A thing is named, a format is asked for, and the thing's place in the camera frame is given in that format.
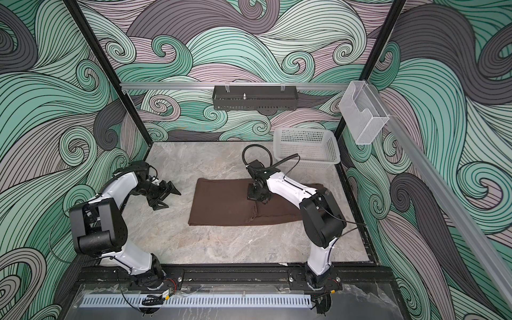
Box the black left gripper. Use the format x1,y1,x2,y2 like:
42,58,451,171
134,181,181,210

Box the brown corduroy trousers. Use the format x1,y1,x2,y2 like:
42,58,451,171
188,173,325,227

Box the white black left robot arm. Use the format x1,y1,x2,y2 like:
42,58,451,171
69,161,181,290

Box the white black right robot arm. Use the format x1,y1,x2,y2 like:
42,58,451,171
244,153,347,290

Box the white plastic laundry basket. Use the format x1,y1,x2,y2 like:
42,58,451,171
273,127,341,169

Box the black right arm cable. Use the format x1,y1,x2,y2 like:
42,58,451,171
241,143,301,173

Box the black corner post left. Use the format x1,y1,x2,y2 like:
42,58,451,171
63,0,153,147

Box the black corner post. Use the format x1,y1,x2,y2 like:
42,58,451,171
333,0,408,141
63,0,153,147

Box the black perforated wall tray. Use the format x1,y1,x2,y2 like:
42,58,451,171
212,86,299,113

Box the aluminium rail back wall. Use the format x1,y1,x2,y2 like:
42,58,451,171
119,81,349,91

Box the aluminium rail wall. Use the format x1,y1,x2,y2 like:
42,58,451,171
119,81,349,91
369,84,511,307

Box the white slotted cable duct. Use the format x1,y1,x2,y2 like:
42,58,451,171
79,293,313,308

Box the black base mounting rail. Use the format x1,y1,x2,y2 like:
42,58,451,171
78,263,394,291

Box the clear plastic wall bin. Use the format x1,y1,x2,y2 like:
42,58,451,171
339,81,389,145

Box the aluminium rail right wall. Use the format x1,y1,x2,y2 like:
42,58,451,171
369,84,511,307

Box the black corner post right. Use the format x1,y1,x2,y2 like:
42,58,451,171
333,0,408,141

